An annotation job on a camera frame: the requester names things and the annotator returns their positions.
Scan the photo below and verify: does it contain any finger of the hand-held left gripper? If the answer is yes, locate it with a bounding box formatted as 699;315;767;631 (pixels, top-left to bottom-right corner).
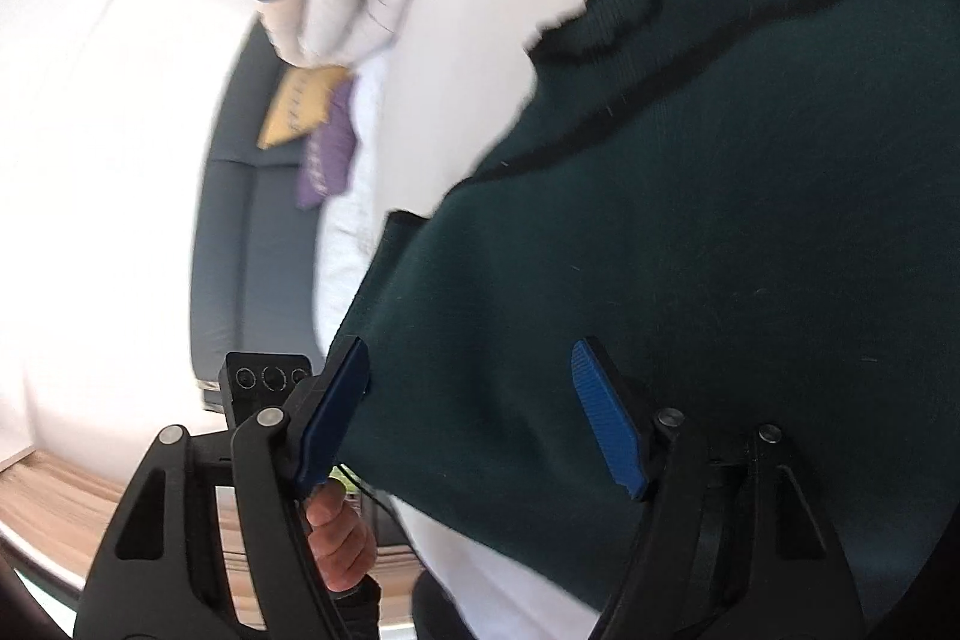
570;338;863;640
75;336;372;640

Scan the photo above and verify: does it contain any dark green sweater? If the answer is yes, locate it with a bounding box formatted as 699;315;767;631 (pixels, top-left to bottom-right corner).
330;0;955;620

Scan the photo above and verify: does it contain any person's left forearm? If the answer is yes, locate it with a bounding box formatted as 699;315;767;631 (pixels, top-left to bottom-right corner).
330;576;385;640

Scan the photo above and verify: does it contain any person's left hand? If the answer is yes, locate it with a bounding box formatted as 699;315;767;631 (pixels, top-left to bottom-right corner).
306;481;378;594

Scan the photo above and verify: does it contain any large white pillow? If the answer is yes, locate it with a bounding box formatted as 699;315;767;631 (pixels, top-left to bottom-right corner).
312;190;392;362

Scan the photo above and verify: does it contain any grey upholstered headboard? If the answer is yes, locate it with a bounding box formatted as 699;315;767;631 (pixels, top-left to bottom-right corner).
184;20;332;387

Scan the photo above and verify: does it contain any dark cloth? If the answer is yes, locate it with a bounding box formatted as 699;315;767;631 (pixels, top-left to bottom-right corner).
411;569;473;640

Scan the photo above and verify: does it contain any purple patterned cushion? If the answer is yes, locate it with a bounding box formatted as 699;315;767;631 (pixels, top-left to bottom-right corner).
294;77;360;212

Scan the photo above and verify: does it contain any yellow patterned cushion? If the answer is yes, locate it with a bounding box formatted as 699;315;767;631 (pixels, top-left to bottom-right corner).
257;66;354;152

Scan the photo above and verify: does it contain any white pillow under cushions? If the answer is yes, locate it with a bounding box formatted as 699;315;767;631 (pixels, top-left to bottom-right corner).
347;51;400;199

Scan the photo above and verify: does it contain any black cable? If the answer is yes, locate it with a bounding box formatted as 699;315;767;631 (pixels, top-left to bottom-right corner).
330;464;415;540

